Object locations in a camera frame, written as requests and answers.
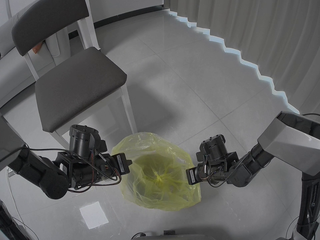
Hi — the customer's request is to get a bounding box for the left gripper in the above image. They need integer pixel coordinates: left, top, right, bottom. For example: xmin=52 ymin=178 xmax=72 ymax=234
xmin=71 ymin=153 xmax=133 ymax=188

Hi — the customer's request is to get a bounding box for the white cable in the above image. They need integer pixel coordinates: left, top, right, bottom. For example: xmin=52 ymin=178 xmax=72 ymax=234
xmin=6 ymin=168 xmax=28 ymax=240

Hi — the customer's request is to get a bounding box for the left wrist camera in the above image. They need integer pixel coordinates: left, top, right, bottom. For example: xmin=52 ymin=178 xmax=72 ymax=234
xmin=91 ymin=132 xmax=109 ymax=157

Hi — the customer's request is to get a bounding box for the yellow plastic bag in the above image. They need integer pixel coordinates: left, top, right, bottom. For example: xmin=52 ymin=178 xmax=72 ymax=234
xmin=111 ymin=132 xmax=202 ymax=212

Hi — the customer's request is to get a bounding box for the small orange object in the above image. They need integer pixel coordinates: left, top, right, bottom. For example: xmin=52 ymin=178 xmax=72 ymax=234
xmin=32 ymin=42 xmax=45 ymax=55

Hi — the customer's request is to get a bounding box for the white curtain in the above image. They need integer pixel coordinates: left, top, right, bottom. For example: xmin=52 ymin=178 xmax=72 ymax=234
xmin=169 ymin=0 xmax=320 ymax=117

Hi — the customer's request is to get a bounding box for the white chair with grey cushions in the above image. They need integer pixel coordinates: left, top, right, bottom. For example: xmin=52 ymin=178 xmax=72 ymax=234
xmin=11 ymin=0 xmax=138 ymax=147

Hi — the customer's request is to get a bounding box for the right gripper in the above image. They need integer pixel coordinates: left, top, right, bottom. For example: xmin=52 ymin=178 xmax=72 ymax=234
xmin=186 ymin=165 xmax=228 ymax=185

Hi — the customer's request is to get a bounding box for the white sofa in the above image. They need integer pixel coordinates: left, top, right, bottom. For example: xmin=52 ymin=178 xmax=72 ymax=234
xmin=0 ymin=0 xmax=84 ymax=111

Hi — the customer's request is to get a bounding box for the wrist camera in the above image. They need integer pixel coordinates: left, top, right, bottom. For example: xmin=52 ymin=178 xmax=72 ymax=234
xmin=91 ymin=132 xmax=109 ymax=157
xmin=196 ymin=141 xmax=208 ymax=162

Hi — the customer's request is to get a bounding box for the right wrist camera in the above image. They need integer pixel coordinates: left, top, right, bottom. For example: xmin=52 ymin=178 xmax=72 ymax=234
xmin=196 ymin=141 xmax=208 ymax=162

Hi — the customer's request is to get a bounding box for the black cable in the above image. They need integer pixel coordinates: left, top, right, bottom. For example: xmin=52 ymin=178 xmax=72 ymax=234
xmin=0 ymin=147 xmax=73 ymax=171
xmin=281 ymin=215 xmax=301 ymax=240
xmin=301 ymin=113 xmax=320 ymax=125

